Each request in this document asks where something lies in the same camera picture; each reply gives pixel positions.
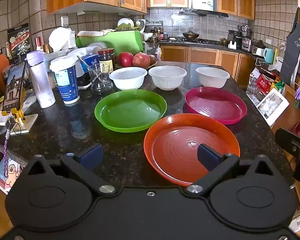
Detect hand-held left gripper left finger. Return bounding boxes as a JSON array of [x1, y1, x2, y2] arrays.
[[27, 144, 117, 197]]

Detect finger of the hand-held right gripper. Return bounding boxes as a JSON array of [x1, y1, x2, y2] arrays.
[[275, 127, 300, 159]]

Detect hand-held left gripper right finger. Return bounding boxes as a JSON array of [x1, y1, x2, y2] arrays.
[[186, 144, 275, 196]]

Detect orange-red plastic plate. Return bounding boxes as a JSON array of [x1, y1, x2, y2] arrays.
[[144, 113, 240, 187]]

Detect magenta plastic plate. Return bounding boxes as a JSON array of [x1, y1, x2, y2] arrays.
[[185, 87, 247, 125]]

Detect green plastic plate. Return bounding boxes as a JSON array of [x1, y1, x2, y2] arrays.
[[94, 89, 167, 133]]

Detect white plastic bowl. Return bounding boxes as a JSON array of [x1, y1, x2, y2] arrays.
[[109, 67, 148, 90], [148, 66, 187, 91], [195, 67, 230, 89]]

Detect white box with window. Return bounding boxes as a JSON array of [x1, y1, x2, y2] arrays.
[[256, 88, 290, 127]]

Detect red snack packets bag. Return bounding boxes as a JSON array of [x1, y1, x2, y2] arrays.
[[246, 67, 278, 96]]

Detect white stand base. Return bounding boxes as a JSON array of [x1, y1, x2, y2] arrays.
[[10, 114, 38, 136]]

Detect blue paper cup white lid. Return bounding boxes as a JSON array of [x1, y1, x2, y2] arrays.
[[49, 56, 80, 106]]

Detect cartoon printed card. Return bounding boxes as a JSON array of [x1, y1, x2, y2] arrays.
[[0, 155, 23, 188]]

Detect yellow phone stand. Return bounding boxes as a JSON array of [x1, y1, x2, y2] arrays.
[[0, 105, 26, 126]]

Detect dark apron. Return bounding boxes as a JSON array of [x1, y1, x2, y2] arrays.
[[280, 7, 300, 86]]

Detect mint green mug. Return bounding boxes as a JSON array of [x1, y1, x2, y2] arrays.
[[263, 48, 275, 64]]

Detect metal spoon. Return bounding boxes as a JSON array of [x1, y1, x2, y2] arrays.
[[77, 56, 108, 83]]

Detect lavender water bottle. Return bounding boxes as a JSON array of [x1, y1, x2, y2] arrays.
[[24, 51, 56, 108]]

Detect blue tissue pack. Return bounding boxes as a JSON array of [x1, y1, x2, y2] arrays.
[[79, 54, 100, 73]]

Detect dark sauce jar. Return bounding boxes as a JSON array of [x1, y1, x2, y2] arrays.
[[98, 48, 115, 74]]

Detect wooden base cabinets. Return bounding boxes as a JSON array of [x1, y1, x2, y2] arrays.
[[160, 44, 253, 88]]

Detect dark red apple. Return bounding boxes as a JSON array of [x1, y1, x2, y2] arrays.
[[118, 52, 134, 67]]

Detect smartphone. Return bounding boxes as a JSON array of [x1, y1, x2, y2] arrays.
[[2, 62, 27, 112]]

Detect pale yellow fruit tray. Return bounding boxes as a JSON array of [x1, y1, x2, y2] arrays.
[[115, 62, 157, 71]]

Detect streaked red apple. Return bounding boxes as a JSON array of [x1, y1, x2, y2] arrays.
[[132, 53, 151, 68]]

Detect white dishes stack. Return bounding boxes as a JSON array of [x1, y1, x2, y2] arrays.
[[87, 42, 108, 55]]

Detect green cutting board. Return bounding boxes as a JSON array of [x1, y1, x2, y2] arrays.
[[76, 29, 144, 57]]

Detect white cloth bundle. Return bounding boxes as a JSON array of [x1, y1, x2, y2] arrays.
[[49, 27, 77, 52]]

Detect dark wok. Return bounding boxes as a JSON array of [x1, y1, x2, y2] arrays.
[[182, 30, 200, 40]]

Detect cream cloth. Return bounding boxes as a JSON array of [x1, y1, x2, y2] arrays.
[[77, 29, 117, 39]]

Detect orange bottle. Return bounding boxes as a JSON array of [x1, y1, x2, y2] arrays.
[[0, 54, 10, 92]]

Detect black tea package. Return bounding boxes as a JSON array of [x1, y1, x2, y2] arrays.
[[7, 23, 31, 61]]

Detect range hood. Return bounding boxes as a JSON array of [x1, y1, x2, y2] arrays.
[[179, 8, 229, 18]]

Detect purple braided lanyard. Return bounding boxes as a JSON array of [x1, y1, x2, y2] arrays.
[[3, 129, 11, 178]]

